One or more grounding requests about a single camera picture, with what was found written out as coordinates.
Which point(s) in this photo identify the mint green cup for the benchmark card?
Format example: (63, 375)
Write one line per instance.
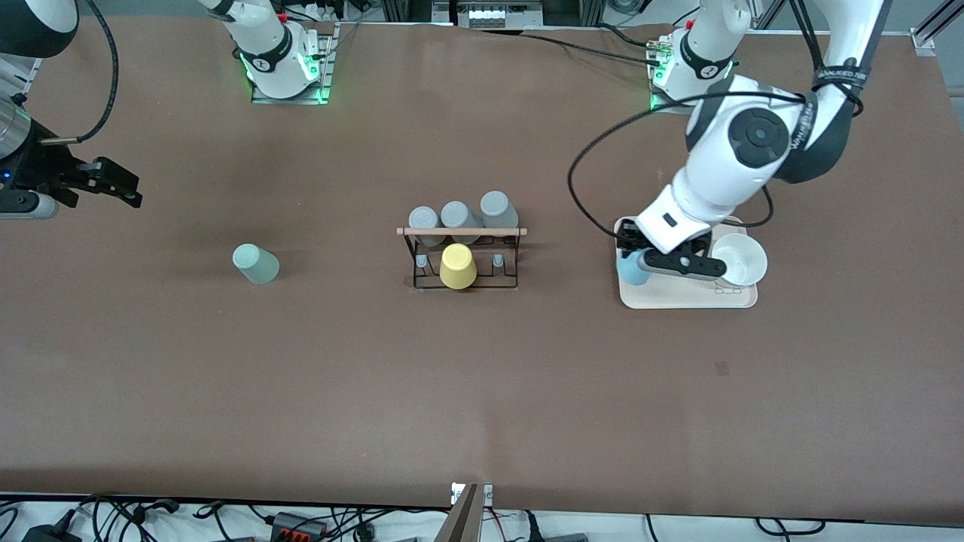
(256, 264)

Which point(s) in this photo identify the grey cup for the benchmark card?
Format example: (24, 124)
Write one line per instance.
(425, 223)
(498, 209)
(458, 218)

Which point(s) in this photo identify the white device with slots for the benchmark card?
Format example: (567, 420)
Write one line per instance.
(497, 15)

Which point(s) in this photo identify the light blue cup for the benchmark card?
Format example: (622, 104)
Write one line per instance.
(631, 272)

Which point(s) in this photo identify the black power adapter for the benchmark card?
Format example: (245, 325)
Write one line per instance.
(53, 534)

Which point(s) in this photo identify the yellow cup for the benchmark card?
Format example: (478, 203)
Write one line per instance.
(458, 267)

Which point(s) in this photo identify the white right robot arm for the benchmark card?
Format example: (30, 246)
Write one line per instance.
(271, 68)

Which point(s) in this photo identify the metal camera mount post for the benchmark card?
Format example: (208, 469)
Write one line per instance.
(463, 519)

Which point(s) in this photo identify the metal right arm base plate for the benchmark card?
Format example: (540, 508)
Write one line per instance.
(325, 53)

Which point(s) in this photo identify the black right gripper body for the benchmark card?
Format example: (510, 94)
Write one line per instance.
(39, 170)

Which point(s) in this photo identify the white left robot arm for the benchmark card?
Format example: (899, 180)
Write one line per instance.
(745, 150)

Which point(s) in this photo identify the aluminium corner bracket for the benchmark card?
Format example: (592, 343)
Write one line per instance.
(922, 41)

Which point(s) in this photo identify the cream plastic tray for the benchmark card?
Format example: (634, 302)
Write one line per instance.
(678, 295)

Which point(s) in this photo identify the black orange terminal block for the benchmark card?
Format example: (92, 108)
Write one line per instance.
(297, 527)

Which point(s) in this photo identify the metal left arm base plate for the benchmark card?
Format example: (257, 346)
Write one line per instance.
(663, 102)

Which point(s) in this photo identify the white bowl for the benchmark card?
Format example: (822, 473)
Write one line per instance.
(745, 262)

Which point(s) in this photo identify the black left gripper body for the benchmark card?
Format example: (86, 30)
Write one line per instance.
(627, 242)

